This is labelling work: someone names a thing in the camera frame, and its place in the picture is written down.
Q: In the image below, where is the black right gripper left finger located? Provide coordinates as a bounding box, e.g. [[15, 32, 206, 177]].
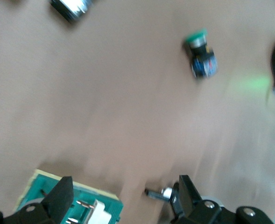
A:
[[0, 176, 74, 224]]

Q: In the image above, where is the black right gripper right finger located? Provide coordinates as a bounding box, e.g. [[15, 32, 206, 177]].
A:
[[170, 175, 275, 224]]

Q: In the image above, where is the green load switch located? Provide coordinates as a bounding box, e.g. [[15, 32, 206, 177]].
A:
[[15, 169, 124, 224]]

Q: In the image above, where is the brown table mat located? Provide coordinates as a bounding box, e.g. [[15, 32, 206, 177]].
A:
[[0, 0, 275, 224]]

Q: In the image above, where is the green button with blue block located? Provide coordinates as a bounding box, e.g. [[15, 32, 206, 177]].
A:
[[49, 0, 95, 23], [183, 28, 219, 79]]

